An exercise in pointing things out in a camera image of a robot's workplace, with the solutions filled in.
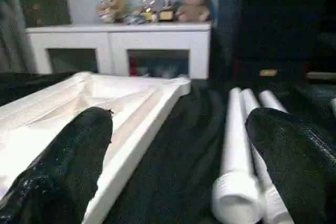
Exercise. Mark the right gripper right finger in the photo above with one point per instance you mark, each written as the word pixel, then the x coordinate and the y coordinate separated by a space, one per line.
pixel 299 166

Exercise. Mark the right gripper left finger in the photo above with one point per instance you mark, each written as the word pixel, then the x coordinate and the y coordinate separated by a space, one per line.
pixel 63 171

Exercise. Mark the white plastic table top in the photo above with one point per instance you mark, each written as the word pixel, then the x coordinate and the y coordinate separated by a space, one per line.
pixel 52 114

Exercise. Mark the black plastic mat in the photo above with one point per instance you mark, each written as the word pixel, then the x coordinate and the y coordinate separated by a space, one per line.
pixel 184 161

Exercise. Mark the white cabinet with glass doors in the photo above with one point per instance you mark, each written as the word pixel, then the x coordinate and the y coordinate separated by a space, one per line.
pixel 115 40

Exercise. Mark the shiny crumpled foil item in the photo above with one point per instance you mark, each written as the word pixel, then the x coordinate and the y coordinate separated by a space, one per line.
pixel 134 19

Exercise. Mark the beige plush bear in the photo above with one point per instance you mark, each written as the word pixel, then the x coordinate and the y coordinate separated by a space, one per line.
pixel 111 6

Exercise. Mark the silver round trophy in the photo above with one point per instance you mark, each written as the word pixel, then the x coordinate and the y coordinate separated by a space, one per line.
pixel 148 6

